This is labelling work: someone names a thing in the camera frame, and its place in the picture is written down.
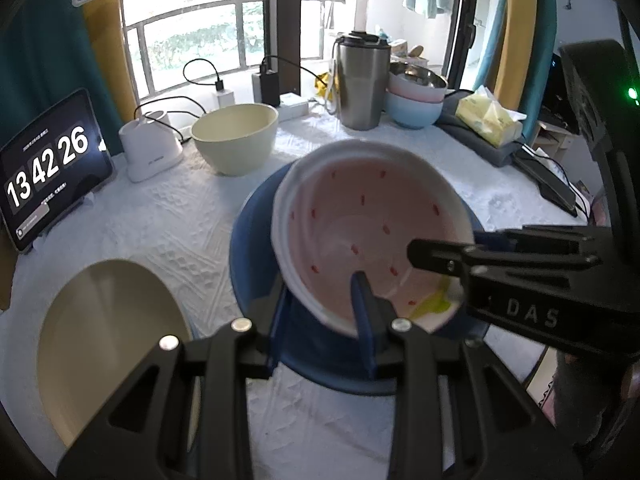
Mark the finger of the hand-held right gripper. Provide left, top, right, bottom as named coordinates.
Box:
left=407, top=239, right=488, bottom=277
left=492, top=226, right=604, bottom=268

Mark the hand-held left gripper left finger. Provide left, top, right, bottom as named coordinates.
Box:
left=56, top=275, right=288, bottom=480

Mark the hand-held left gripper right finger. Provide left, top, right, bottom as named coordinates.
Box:
left=350, top=271, right=586, bottom=480

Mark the blue plate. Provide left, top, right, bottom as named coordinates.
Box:
left=229, top=160, right=493, bottom=396

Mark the pink speckled white bowl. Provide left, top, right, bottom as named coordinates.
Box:
left=271, top=140, right=476, bottom=337

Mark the large beige plate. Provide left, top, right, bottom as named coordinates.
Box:
left=36, top=259, right=202, bottom=450

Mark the black flat phone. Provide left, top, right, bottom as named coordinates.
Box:
left=514, top=144, right=590, bottom=217

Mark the grey cloth pouch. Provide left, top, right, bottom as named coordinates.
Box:
left=434, top=89, right=527, bottom=168

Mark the white textured tablecloth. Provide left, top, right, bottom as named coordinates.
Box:
left=0, top=95, right=601, bottom=480

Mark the yellow tissue pack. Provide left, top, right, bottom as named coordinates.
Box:
left=455, top=85, right=529, bottom=149

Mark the light blue bowl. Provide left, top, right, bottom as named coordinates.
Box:
left=385, top=92, right=445, bottom=131

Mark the plain pink bowl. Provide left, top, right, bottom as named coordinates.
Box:
left=387, top=80, right=447, bottom=105

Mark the cream bowl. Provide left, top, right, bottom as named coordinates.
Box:
left=191, top=103, right=279, bottom=177

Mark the stainless steel bowl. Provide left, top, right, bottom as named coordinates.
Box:
left=389, top=61, right=449, bottom=92

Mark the stainless steel tumbler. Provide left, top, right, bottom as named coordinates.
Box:
left=331, top=31, right=392, bottom=132

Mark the yellow plastic bag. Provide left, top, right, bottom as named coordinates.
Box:
left=314, top=71, right=337, bottom=111

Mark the white power adapter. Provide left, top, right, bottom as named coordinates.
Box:
left=277, top=92, right=312, bottom=123

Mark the white desk lamp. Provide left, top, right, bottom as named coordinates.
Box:
left=71, top=0, right=185, bottom=183

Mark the yellow curtain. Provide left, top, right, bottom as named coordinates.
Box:
left=492, top=0, right=538, bottom=93
left=80, top=0, right=138, bottom=126

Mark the black power bank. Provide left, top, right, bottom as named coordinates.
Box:
left=251, top=57, right=282, bottom=107

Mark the teal curtain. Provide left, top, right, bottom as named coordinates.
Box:
left=525, top=0, right=558, bottom=61
left=0, top=0, right=126, bottom=161

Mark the black tablet with clock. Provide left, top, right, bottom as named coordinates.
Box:
left=0, top=88, right=116, bottom=253

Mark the black charger cable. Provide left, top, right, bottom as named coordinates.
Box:
left=183, top=57, right=224, bottom=93

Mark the black power bank cable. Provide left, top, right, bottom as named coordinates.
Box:
left=259, top=54, right=321, bottom=83

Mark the dark window frame post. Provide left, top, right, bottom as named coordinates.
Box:
left=262, top=0, right=303, bottom=96

